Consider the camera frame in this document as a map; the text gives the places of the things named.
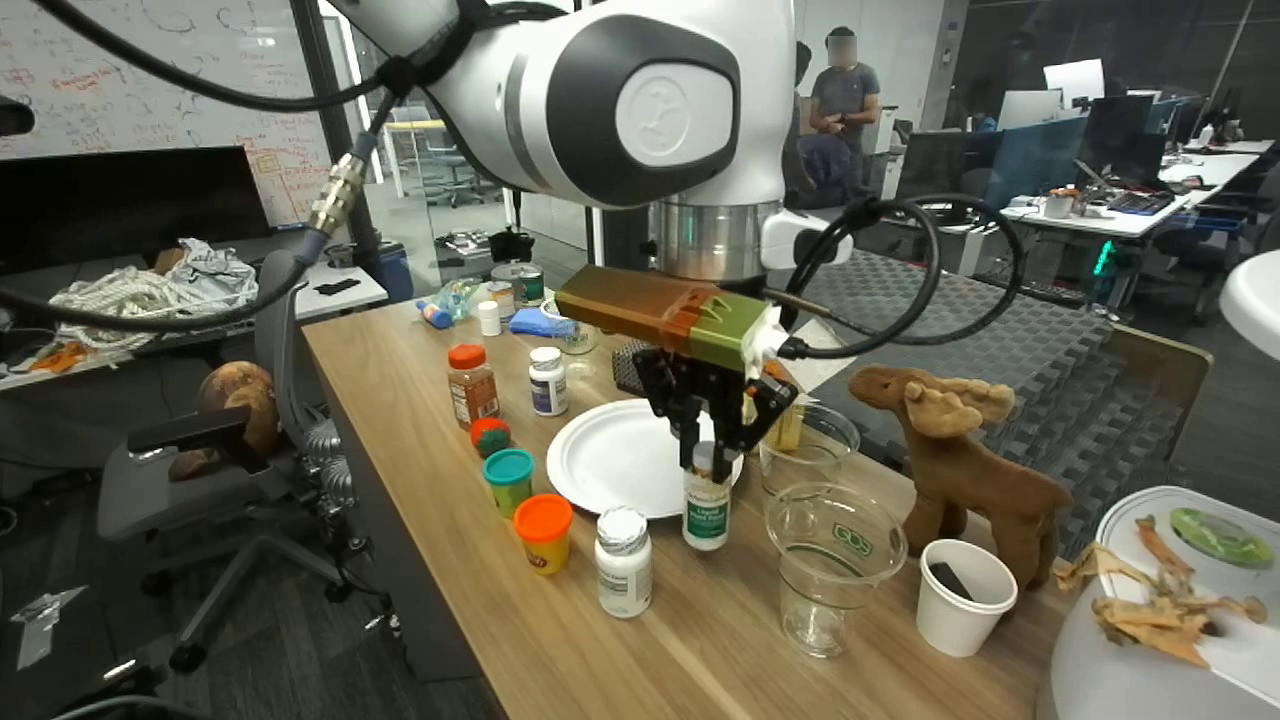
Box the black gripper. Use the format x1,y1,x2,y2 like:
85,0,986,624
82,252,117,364
631,344,804,489

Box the white bottle green label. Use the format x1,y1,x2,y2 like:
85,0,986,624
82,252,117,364
679,446,741,555

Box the white bottle black text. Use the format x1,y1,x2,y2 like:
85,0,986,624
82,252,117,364
591,504,662,624

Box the white bottle blue label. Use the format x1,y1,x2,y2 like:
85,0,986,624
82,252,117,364
526,344,572,426

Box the orange lid dough tub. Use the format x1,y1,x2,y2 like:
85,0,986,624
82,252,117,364
513,492,582,582

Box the teal lid dough tub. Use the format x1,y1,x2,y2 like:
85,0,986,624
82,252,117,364
481,446,540,522

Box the white paper plate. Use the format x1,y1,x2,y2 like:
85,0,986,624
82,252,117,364
546,398,754,525

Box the yellow cardboard box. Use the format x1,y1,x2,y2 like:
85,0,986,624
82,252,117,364
769,391,811,458

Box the clear cup green logo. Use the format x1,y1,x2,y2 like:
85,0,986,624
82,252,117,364
758,406,873,501
759,482,912,664

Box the grey foam block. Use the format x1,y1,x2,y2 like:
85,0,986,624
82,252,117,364
607,349,658,402

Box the blue cloth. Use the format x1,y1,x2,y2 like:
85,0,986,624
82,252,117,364
509,305,582,344

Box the red toy strawberry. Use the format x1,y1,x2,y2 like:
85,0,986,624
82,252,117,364
466,411,518,459

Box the spice jar orange lid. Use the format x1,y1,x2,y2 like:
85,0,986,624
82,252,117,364
444,340,503,431

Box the brown plush moose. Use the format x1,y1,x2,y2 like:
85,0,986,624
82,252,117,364
850,364,1077,592

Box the white paper cup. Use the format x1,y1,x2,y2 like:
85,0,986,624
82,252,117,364
912,538,1023,659

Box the grey foam floor mat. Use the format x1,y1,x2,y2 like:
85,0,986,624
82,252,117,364
797,244,1215,538

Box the person in grey shirt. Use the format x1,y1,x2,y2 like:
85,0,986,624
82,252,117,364
797,22,889,206

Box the brown plush toy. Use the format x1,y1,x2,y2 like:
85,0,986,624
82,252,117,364
195,356,283,463

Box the white plastic bin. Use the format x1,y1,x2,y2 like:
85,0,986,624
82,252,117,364
1038,482,1280,720

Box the white office desk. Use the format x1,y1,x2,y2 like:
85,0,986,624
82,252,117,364
995,136,1280,250

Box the black office chair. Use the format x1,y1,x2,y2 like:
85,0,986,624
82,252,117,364
91,356,394,675

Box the taped wrist camera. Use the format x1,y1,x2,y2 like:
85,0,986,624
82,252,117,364
551,261,784,378

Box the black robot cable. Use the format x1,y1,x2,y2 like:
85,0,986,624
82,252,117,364
776,192,1034,370

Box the cable with metal connector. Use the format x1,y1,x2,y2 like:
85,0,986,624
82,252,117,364
0,75,404,338

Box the white rope pile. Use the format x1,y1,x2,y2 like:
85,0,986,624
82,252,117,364
0,235,265,391

